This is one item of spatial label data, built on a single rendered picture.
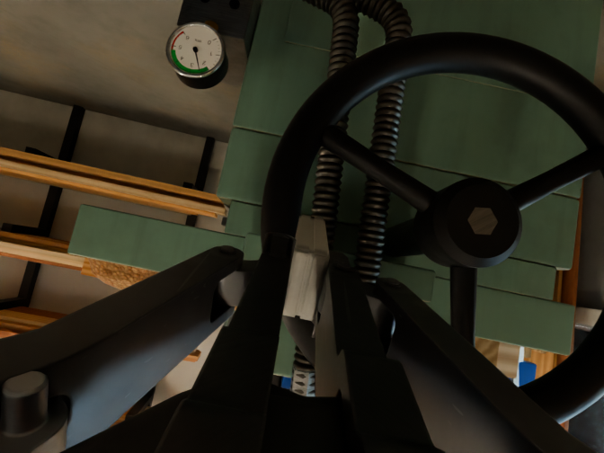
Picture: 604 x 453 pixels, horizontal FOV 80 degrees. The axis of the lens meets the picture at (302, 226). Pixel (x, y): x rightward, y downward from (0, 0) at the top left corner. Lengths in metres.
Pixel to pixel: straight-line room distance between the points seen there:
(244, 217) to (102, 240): 0.16
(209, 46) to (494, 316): 0.44
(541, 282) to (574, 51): 0.30
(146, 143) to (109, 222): 2.67
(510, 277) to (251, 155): 0.34
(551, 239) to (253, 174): 0.37
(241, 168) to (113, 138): 2.80
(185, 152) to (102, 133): 0.63
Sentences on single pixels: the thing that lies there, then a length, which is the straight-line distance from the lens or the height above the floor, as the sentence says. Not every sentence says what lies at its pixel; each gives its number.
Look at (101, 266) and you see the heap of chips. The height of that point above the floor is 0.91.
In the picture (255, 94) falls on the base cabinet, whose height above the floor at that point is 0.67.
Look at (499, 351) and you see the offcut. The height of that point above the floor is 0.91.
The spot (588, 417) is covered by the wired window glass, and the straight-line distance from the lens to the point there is 2.25.
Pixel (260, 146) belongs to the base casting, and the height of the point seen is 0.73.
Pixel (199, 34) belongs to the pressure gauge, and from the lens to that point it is 0.45.
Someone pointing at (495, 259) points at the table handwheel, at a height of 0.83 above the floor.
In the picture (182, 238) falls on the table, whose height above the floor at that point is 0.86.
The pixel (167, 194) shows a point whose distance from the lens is 2.57.
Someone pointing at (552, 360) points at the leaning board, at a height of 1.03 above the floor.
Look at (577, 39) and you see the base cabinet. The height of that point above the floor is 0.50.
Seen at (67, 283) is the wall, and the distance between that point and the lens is 3.19.
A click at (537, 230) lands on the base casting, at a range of 0.53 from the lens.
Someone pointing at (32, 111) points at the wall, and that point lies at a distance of 3.52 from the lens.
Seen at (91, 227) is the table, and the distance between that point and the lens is 0.49.
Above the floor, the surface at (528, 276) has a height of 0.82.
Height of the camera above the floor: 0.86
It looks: 7 degrees down
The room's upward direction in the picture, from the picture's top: 168 degrees counter-clockwise
